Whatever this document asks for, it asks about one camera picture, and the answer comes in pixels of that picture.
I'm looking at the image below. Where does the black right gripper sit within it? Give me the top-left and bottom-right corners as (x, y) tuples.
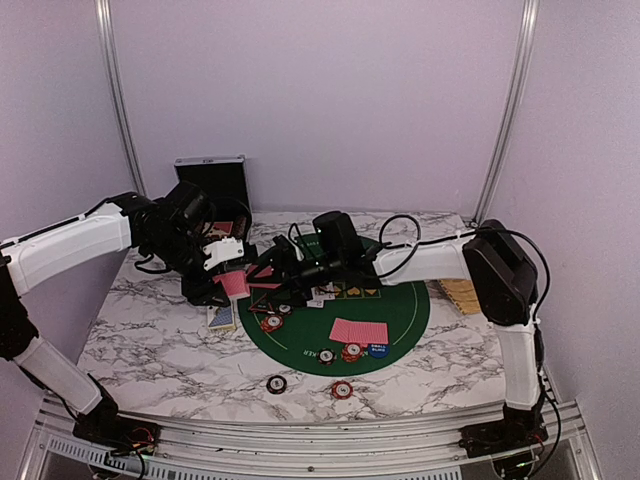
(246, 249), (344, 308)

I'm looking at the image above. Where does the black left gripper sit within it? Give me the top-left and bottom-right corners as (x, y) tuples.
(144, 228), (230, 306)

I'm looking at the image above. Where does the red playing card deck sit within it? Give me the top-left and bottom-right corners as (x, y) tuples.
(213, 270), (251, 300)

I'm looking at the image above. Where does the red card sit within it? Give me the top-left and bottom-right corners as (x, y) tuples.
(329, 318), (369, 344)
(359, 322), (389, 345)
(249, 282), (281, 290)

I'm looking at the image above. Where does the black red triangular dealer button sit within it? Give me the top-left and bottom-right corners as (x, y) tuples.
(248, 299), (276, 314)

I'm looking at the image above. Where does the blue small blind button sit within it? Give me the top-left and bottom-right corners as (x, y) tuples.
(367, 344), (390, 359)

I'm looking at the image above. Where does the black orange 100 chip stack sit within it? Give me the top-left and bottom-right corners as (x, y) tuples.
(266, 375), (287, 395)

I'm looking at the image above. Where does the red beige 5 chip stack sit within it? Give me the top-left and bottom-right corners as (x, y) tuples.
(331, 381), (353, 400)

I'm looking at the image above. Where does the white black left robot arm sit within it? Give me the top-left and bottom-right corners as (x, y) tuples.
(1, 182), (244, 445)

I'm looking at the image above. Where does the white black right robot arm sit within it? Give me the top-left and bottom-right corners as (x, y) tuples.
(249, 211), (547, 448)

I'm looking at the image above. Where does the blue gold card box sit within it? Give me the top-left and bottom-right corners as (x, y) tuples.
(207, 306), (236, 331)

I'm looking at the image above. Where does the round green poker mat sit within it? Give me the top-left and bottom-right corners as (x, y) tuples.
(238, 281), (430, 377)

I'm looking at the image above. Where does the aluminium poker chip case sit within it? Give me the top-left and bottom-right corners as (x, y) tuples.
(174, 154), (253, 240)

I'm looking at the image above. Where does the woven bamboo tray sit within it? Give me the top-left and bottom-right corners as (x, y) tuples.
(438, 279), (481, 315)

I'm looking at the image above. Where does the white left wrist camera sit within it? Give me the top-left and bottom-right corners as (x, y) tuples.
(203, 238), (244, 271)

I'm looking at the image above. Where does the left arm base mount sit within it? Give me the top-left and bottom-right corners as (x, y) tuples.
(73, 415), (161, 456)

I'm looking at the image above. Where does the front aluminium rail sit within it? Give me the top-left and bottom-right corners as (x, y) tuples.
(9, 398), (604, 479)

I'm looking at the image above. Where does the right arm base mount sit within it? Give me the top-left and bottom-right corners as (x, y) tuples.
(458, 420), (549, 458)

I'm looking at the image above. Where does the left aluminium frame post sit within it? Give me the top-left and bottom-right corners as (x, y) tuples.
(94, 0), (147, 196)

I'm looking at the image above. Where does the aluminium frame post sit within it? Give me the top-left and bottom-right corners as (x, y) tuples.
(94, 0), (147, 196)
(471, 0), (540, 224)

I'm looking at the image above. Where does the right aluminium frame post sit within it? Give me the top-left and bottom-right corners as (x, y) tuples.
(471, 0), (540, 224)

